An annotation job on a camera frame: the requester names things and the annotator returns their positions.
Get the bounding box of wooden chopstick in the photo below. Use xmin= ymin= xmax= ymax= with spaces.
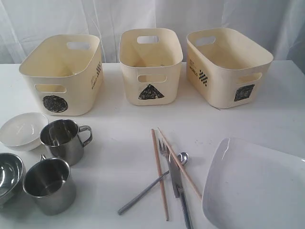
xmin=157 ymin=127 xmax=202 ymax=200
xmin=151 ymin=129 xmax=169 ymax=221

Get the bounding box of steel spoon grey handle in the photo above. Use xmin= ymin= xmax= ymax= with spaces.
xmin=117 ymin=152 xmax=189 ymax=215

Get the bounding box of steel mug with handle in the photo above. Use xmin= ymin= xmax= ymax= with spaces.
xmin=40 ymin=119 xmax=93 ymax=166

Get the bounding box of cream bin circle mark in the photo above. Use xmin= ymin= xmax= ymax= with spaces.
xmin=19 ymin=34 xmax=103 ymax=116

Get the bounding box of steel mug front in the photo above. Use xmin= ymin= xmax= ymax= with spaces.
xmin=23 ymin=154 xmax=76 ymax=216

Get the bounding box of white ceramic bowl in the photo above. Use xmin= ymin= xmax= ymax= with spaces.
xmin=0 ymin=112 xmax=49 ymax=151

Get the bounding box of steel bowl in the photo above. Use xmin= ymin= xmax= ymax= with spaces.
xmin=0 ymin=152 xmax=26 ymax=208

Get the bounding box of cream bin triangle mark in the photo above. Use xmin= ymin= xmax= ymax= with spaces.
xmin=119 ymin=28 xmax=183 ymax=106

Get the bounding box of cream bin square mark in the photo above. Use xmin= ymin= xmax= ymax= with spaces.
xmin=186 ymin=27 xmax=274 ymax=109

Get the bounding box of white square plate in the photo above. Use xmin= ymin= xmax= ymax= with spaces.
xmin=202 ymin=137 xmax=305 ymax=229

